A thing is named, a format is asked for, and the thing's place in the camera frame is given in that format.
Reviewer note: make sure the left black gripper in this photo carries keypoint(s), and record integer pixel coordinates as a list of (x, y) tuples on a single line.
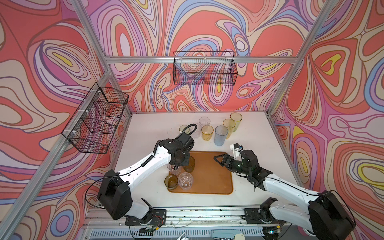
[(186, 163)]

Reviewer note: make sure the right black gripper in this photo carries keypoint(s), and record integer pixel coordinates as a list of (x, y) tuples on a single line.
[(225, 156)]

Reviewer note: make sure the pale green glass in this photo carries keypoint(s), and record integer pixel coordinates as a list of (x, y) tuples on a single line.
[(184, 128)]

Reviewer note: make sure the clear faceted glass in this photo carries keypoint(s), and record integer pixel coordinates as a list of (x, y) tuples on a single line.
[(174, 170)]

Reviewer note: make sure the tall clear glass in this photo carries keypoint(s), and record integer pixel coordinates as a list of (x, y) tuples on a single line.
[(197, 132)]

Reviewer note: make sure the tall olive textured glass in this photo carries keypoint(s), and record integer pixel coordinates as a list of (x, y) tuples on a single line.
[(191, 166)]

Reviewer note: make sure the clear glass back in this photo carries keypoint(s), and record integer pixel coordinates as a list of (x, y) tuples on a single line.
[(185, 181)]

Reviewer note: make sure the short amber textured glass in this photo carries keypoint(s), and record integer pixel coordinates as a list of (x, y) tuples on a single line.
[(171, 182)]

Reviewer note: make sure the brown plastic tray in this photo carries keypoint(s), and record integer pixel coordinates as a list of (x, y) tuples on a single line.
[(209, 177)]

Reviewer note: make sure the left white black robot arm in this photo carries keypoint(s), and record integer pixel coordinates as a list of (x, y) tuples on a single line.
[(115, 190)]

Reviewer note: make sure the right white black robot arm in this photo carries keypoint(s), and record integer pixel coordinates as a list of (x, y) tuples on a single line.
[(321, 214)]

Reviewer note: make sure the blue textured glass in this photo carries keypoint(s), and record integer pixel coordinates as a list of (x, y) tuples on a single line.
[(221, 133)]

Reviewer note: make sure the tall yellow glass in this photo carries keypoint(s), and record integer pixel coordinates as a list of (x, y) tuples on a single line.
[(230, 125)]

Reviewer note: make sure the tall light green glass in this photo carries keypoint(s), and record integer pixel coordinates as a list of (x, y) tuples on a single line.
[(237, 118)]

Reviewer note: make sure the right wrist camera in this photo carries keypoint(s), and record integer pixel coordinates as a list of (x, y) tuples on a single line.
[(237, 147)]

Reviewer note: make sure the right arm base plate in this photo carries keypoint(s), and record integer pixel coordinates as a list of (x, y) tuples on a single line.
[(252, 216)]

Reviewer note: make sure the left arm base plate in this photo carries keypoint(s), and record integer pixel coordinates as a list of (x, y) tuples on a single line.
[(154, 218)]

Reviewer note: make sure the black wire basket back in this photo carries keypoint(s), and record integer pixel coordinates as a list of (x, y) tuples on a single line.
[(204, 68)]

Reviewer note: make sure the black wire basket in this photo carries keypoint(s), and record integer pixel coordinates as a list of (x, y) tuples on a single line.
[(100, 113), (204, 68)]

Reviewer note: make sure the black wire basket left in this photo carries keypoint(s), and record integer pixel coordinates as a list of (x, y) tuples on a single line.
[(100, 113)]

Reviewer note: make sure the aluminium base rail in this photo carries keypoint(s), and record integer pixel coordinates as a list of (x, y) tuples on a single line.
[(221, 216)]

